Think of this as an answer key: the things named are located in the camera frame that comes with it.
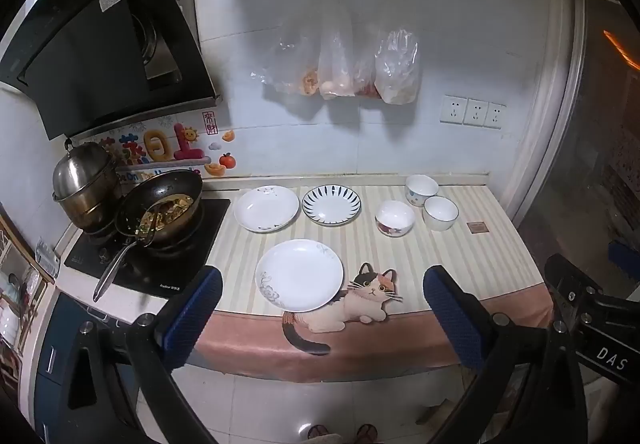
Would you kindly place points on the black range hood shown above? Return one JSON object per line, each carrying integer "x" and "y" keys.
{"x": 100, "y": 38}

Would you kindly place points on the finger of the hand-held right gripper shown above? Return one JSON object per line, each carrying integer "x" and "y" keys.
{"x": 567, "y": 276}

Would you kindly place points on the white plate with grey flower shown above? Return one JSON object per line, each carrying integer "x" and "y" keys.
{"x": 299, "y": 281}

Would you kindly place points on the wooden shelf with dishes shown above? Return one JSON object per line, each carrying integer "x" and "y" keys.
{"x": 15, "y": 284}

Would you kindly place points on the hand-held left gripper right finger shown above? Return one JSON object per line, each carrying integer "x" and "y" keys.
{"x": 451, "y": 316}

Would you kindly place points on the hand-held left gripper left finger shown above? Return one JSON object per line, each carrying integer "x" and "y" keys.
{"x": 192, "y": 311}

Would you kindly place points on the blue kitchen cabinet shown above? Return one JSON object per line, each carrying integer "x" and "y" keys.
{"x": 55, "y": 349}

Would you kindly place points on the person's right foot in slipper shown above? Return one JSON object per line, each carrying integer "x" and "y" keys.
{"x": 366, "y": 432}

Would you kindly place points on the person's foot in slipper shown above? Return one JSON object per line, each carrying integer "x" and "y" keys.
{"x": 366, "y": 432}
{"x": 318, "y": 432}

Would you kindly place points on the person's left foot in slipper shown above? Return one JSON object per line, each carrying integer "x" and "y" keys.
{"x": 318, "y": 432}

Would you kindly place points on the colourful wall sticker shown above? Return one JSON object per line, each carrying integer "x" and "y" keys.
{"x": 165, "y": 146}

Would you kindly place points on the white bowl with red pattern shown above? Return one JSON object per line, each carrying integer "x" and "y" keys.
{"x": 395, "y": 219}

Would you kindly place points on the brown label patch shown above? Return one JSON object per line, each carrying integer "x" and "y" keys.
{"x": 476, "y": 227}

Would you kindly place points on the white wall socket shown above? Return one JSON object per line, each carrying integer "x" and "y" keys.
{"x": 475, "y": 112}
{"x": 495, "y": 115}
{"x": 453, "y": 109}

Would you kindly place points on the stainless steel steamer pot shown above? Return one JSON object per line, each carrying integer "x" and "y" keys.
{"x": 87, "y": 189}

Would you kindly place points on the glass sliding door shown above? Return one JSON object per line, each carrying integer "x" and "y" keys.
{"x": 595, "y": 133}

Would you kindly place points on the clear plastic bag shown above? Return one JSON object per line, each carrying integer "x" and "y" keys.
{"x": 336, "y": 58}
{"x": 397, "y": 68}
{"x": 366, "y": 73}
{"x": 290, "y": 61}

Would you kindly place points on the white bowl with blue rim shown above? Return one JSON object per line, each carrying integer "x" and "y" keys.
{"x": 440, "y": 214}

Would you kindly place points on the blue striped plate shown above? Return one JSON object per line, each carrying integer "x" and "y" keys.
{"x": 331, "y": 205}

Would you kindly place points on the white plate with small sprigs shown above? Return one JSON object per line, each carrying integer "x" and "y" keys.
{"x": 266, "y": 209}

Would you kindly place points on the striped tablecloth with cat print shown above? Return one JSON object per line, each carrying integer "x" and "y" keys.
{"x": 400, "y": 269}

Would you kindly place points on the white bowl with heart print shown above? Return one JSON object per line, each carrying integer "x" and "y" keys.
{"x": 421, "y": 189}

